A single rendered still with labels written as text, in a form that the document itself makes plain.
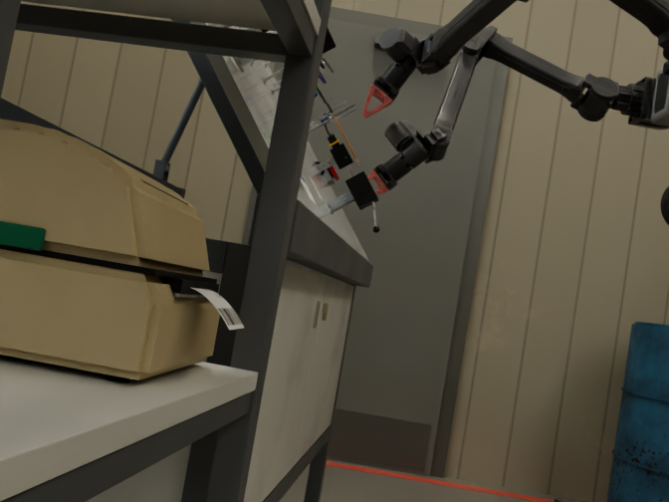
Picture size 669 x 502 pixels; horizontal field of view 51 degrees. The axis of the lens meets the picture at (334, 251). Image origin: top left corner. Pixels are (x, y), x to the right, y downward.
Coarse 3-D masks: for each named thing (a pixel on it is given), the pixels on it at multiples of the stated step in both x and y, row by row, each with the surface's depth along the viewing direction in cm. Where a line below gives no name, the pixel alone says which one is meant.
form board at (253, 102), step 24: (216, 24) 104; (216, 72) 89; (240, 72) 102; (264, 72) 166; (240, 96) 88; (264, 96) 125; (240, 120) 88; (264, 120) 101; (264, 144) 87; (264, 168) 87; (312, 168) 156; (312, 192) 120; (336, 216) 157
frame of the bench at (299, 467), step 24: (216, 240) 87; (216, 264) 87; (240, 264) 86; (240, 288) 86; (216, 336) 86; (216, 360) 85; (216, 432) 85; (192, 456) 85; (312, 456) 167; (192, 480) 85; (288, 480) 137; (312, 480) 195
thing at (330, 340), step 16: (336, 288) 163; (352, 288) 196; (336, 304) 168; (320, 320) 145; (336, 320) 173; (320, 336) 149; (336, 336) 178; (320, 352) 153; (336, 352) 183; (320, 368) 157; (336, 368) 189; (320, 384) 161; (336, 384) 195; (320, 400) 166; (304, 416) 145; (320, 416) 170; (304, 432) 149; (320, 432) 175; (304, 448) 152
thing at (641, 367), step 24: (648, 336) 289; (648, 360) 287; (624, 384) 302; (648, 384) 285; (624, 408) 297; (648, 408) 283; (624, 432) 293; (648, 432) 281; (624, 456) 290; (648, 456) 279; (624, 480) 287; (648, 480) 277
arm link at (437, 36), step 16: (480, 0) 151; (496, 0) 148; (512, 0) 147; (528, 0) 142; (464, 16) 156; (480, 16) 153; (496, 16) 153; (432, 32) 170; (448, 32) 162; (464, 32) 160; (432, 48) 168; (448, 48) 166; (448, 64) 171
